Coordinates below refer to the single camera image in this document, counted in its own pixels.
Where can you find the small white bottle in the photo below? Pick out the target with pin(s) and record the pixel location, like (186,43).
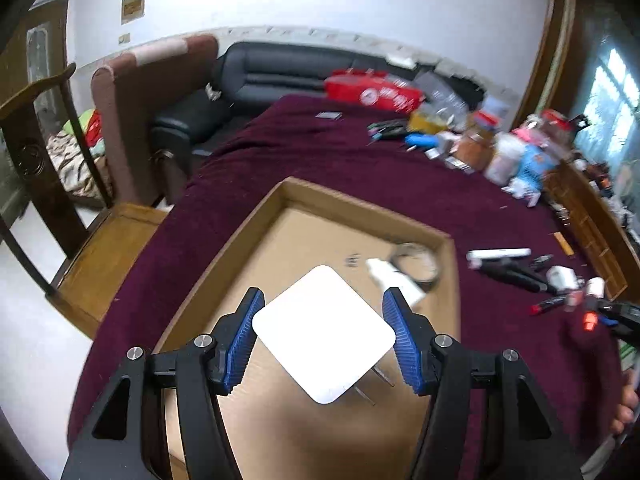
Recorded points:
(595,288)

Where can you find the small orange red object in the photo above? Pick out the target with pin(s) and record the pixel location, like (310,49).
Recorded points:
(590,321)

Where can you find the brown jar red lid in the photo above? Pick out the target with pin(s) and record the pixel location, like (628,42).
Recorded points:
(475,147)

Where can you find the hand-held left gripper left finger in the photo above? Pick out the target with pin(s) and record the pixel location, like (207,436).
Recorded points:
(245,340)

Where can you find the dark wooden chair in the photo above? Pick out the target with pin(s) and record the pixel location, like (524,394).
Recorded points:
(25,160)

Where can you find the brown armchair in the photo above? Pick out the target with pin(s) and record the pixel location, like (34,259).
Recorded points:
(145,110)

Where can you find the white plug cube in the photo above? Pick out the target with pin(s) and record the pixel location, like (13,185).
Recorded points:
(562,278)

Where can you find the patterned blanket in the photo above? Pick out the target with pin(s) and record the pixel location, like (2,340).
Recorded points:
(75,165)

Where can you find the red bag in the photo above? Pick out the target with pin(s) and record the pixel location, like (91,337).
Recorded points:
(375,91)

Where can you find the blue utility knife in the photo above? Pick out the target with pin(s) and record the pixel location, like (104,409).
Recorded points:
(422,140)

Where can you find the yellow wall plaque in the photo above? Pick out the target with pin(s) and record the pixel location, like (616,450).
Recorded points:
(133,6)

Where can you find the small grey card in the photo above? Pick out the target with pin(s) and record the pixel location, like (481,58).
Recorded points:
(330,115)

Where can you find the clear tape roll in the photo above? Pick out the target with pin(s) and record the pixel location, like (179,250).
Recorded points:
(434,272)

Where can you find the black leather sofa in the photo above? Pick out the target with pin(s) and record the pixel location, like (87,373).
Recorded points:
(280,72)

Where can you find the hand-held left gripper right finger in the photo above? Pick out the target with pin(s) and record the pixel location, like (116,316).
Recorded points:
(402,340)

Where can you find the blue printed box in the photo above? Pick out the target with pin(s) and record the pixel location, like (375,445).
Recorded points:
(537,167)

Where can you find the small wooden stick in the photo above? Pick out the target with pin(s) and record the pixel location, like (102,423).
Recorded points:
(562,243)

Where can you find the metal tweezers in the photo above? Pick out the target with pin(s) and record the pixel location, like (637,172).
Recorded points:
(385,379)

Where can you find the maroon tablecloth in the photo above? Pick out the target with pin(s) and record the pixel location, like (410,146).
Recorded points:
(350,170)

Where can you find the red black marker pen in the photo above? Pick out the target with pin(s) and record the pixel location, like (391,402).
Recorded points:
(552,305)

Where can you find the white jar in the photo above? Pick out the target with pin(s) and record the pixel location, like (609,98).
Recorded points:
(505,160)

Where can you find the small black clip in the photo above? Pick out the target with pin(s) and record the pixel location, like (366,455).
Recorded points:
(542,261)

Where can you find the clear plastic container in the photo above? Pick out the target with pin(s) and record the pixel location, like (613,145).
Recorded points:
(445,91)

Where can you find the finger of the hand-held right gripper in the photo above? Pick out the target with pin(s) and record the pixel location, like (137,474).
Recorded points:
(620,308)
(625,331)

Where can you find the cardboard tray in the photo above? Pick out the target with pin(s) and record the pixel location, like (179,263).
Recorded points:
(300,240)

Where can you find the person's right hand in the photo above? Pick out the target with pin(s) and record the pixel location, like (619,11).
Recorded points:
(627,419)

